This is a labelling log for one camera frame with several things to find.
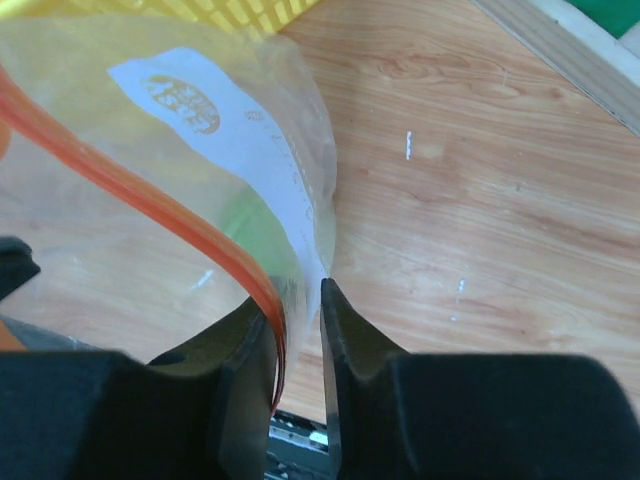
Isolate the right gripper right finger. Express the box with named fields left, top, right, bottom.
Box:
left=320, top=279, right=639, bottom=479

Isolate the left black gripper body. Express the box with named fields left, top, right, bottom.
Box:
left=0, top=237, right=41, bottom=300

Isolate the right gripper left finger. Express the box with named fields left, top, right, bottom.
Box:
left=1, top=300, right=276, bottom=479

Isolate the clear zip top bag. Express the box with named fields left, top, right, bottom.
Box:
left=1, top=14, right=337, bottom=396

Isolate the green cabbage toy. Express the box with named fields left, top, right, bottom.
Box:
left=218, top=186, right=301, bottom=299

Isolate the yellow plastic basket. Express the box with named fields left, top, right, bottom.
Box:
left=1, top=0, right=318, bottom=37

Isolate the wooden clothes rack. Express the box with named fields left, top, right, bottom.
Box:
left=476, top=1, right=639, bottom=134

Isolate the green shirt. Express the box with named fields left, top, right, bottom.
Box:
left=569, top=0, right=640, bottom=39

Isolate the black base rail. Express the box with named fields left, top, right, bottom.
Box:
left=264, top=410, right=332, bottom=480

